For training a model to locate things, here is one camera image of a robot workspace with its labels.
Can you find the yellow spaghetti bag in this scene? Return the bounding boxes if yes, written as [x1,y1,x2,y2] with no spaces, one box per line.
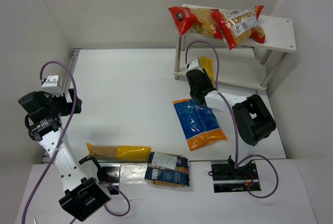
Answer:
[86,143,151,163]
[198,56,215,82]

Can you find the blue orange spaghetti bag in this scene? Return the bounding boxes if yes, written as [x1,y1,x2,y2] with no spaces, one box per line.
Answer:
[173,99,227,151]

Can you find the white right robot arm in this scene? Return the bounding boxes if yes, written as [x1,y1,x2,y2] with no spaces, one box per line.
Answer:
[186,69,276,175]

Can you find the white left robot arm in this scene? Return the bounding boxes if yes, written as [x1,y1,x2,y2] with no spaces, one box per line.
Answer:
[18,89,111,222]

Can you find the white two-tier shelf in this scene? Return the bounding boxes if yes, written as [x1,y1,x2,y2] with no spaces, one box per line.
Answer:
[174,4,297,93]

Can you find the red pasta bag left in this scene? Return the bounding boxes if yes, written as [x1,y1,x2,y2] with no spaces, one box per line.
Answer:
[168,6,224,40]

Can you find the red pasta bag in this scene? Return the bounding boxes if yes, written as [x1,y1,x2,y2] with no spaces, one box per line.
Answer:
[168,6,224,40]
[211,5,266,50]

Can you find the red pasta bag right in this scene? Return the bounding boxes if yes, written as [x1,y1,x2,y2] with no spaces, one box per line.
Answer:
[211,5,266,50]

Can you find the dark blue pasta bag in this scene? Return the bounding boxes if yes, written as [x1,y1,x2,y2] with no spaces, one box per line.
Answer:
[145,152,190,188]

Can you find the yellow spaghetti bag front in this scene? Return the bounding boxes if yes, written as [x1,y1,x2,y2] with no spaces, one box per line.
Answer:
[86,143,151,163]

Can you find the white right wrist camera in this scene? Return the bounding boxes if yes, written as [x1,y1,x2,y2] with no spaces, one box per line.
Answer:
[187,58,202,71]

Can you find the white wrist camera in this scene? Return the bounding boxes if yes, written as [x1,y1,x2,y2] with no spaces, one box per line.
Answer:
[187,58,202,71]
[41,75,63,96]

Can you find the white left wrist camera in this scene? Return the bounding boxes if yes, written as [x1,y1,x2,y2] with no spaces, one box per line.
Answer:
[41,75,63,96]

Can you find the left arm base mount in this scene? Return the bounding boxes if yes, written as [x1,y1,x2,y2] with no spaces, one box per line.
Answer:
[97,163,121,189]

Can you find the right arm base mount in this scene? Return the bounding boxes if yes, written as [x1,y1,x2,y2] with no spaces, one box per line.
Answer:
[208,160,261,193]

